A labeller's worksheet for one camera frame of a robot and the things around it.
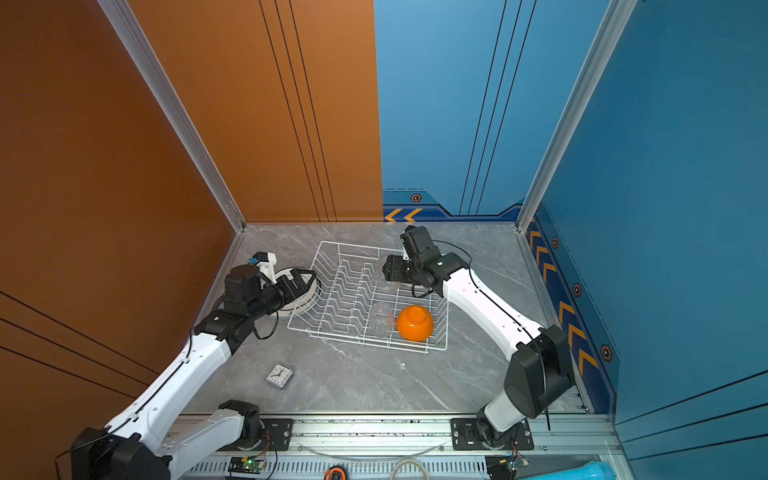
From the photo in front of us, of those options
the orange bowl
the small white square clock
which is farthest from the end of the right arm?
the small white square clock

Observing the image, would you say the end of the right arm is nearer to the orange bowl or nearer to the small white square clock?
the orange bowl

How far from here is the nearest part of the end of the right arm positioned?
0.58m

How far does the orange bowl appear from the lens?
2.87 feet

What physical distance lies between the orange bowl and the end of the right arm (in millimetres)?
191
